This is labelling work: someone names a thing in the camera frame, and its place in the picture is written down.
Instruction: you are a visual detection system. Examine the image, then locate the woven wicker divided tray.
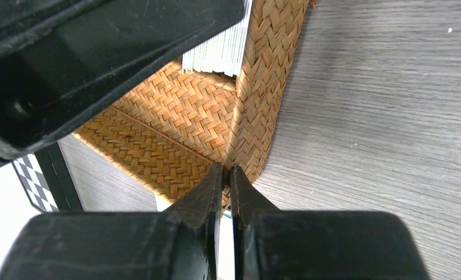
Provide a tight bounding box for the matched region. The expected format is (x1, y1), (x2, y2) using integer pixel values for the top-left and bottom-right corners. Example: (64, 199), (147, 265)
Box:
(74, 1), (315, 204)

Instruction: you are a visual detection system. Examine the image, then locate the black white chessboard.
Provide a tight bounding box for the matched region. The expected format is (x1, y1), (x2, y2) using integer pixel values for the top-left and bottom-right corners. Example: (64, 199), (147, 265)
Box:
(12, 143), (84, 213)

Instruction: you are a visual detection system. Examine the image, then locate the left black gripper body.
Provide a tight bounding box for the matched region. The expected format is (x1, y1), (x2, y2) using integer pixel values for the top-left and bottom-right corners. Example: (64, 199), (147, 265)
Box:
(0, 0), (244, 167)

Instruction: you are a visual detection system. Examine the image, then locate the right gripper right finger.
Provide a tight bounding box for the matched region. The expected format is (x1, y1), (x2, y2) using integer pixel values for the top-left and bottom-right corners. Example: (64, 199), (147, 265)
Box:
(229, 166), (429, 279)

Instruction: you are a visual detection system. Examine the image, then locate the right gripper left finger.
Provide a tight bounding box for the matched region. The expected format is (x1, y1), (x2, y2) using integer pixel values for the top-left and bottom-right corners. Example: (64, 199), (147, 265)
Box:
(0, 163), (223, 279)

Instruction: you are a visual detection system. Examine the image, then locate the stack of cards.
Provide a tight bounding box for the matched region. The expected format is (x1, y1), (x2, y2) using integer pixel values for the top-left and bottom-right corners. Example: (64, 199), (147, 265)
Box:
(182, 0), (253, 76)

